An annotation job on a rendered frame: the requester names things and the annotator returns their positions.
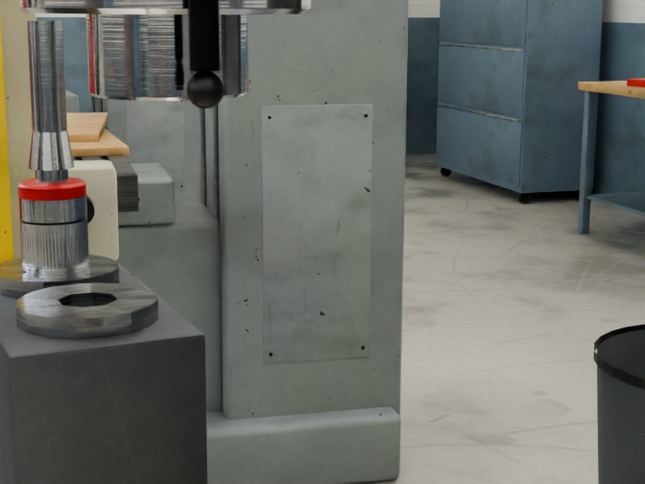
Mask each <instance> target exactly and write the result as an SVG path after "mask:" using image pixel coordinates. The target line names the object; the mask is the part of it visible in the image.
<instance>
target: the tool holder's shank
mask: <svg viewBox="0 0 645 484"><path fill-rule="evenodd" d="M27 33H28V53H29V72H30V92H31V111H32V140H31V149H30V158H29V169H32V170H35V175H36V182H39V183H61V182H67V181H68V180H69V178H68V169H71V168H74V167H75V166H74V161H73V157H72V152H71V146H70V141H69V136H68V131H67V113H66V91H65V68H64V45H63V23H62V20H27Z"/></svg>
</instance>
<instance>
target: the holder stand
mask: <svg viewBox="0 0 645 484"><path fill-rule="evenodd" d="M0 484H207V430H206V375H205V337H204V335H203V333H202V332H201V331H200V330H199V329H197V328H196V327H195V326H193V325H192V324H191V323H190V322H189V321H187V320H186V319H185V318H184V317H182V316H181V315H180V314H179V313H178V312H177V311H176V310H175V309H174V308H173V307H171V306H170V305H169V304H168V303H166V302H165V301H164V300H163V299H161V298H160V297H159V296H158V295H157V294H156V292H154V291H152V290H150V289H149V288H148V287H147V286H146V285H144V284H143V283H142V282H141V281H139V280H138V279H137V278H136V277H134V276H133V275H132V274H131V273H130V272H128V271H127V270H126V269H125V268H123V267H122V266H121V265H120V264H119V263H118V261H116V260H113V259H111V258H109V257H105V256H99V255H94V254H90V255H89V266H88V267H87V268H86V269H84V270H81V271H79V272H74V273H68V274H59V275H40V274H32V273H28V272H26V271H24V270H23V269H22V257H20V258H16V259H12V260H8V261H4V262H2V263H0Z"/></svg>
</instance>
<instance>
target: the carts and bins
mask: <svg viewBox="0 0 645 484"><path fill-rule="evenodd" d="M596 349H597V353H596V352H595V350H596ZM593 360H594V361H595V363H596V364H597V421H598V484H645V325H638V326H631V327H622V328H618V329H616V330H612V331H610V332H608V333H606V334H604V335H602V336H600V337H599V338H598V339H597V340H596V341H595V342H594V353H593Z"/></svg>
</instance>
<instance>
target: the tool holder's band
mask: <svg viewBox="0 0 645 484"><path fill-rule="evenodd" d="M68 178H69V180H68V181H67V182H61V183H39V182H36V178H34V179H28V180H25V181H22V182H21V183H20V184H19V185H18V197H19V198H21V199H25V200H32V201H61V200H71V199H77V198H81V197H83V196H85V195H86V182H85V181H84V180H82V179H78V178H70V177H68Z"/></svg>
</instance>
